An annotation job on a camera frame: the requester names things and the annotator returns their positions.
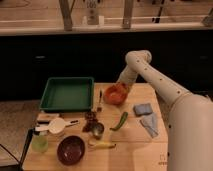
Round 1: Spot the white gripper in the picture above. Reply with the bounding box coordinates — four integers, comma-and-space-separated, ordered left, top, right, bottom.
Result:
118, 69, 136, 92

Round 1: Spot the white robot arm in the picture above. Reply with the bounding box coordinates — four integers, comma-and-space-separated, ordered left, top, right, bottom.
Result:
118, 50, 213, 171

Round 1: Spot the red orange bowl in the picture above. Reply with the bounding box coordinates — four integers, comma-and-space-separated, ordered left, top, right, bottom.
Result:
104, 84, 128, 105

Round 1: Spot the dark maroon bowl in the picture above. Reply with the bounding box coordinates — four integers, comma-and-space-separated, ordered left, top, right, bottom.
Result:
57, 136, 85, 166

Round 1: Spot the blue folded cloth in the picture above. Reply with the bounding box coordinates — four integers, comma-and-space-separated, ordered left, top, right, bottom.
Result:
133, 103, 153, 116

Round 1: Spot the green chili pepper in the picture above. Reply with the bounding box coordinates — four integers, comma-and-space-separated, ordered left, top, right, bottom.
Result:
110, 112, 128, 131

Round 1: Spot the light blue crumpled cloth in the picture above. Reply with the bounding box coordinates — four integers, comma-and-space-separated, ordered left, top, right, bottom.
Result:
140, 113, 158, 138

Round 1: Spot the green plastic tray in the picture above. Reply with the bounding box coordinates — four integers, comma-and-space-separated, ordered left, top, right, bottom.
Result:
40, 77, 94, 112

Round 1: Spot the small metal cup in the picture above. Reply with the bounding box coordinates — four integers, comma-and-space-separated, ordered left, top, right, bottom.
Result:
92, 123, 104, 139

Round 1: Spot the yellow banana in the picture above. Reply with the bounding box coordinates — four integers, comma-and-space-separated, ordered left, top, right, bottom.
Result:
88, 140, 116, 149

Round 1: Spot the green plastic cup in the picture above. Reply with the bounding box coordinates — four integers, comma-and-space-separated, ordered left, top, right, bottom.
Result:
31, 134, 48, 153

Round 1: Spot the black cable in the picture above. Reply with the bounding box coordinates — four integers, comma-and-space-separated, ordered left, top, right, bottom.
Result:
0, 128, 34, 171

